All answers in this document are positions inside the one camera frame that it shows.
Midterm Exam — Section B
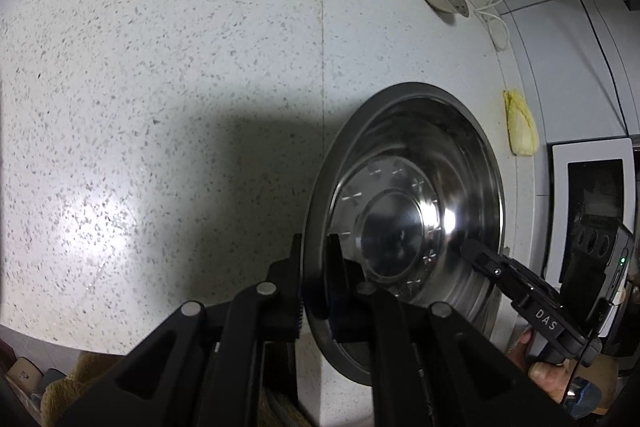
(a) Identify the person's right hand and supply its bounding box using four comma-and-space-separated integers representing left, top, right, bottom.
506, 329, 570, 403

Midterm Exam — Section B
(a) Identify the large steel bowl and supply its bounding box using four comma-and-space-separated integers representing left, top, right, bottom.
302, 82, 504, 385

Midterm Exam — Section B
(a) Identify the black power cable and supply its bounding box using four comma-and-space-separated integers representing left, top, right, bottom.
569, 0, 632, 138

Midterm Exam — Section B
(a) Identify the white microwave oven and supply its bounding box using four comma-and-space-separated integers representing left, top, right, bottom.
541, 135, 640, 287

